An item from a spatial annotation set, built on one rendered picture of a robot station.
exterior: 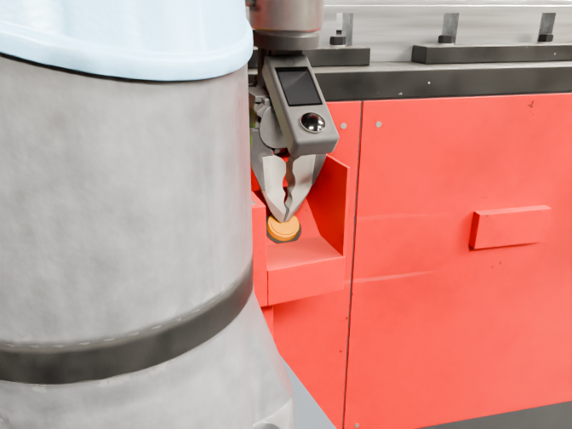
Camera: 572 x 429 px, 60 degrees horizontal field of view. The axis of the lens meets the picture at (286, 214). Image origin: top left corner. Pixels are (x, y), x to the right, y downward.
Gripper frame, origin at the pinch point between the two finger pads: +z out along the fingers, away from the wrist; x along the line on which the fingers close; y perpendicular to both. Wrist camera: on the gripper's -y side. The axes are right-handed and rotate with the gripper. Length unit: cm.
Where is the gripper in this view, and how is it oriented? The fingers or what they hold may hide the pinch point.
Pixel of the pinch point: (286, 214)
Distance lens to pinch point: 57.9
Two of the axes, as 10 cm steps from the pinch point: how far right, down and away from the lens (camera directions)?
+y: -3.5, -4.4, 8.3
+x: -9.3, 1.3, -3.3
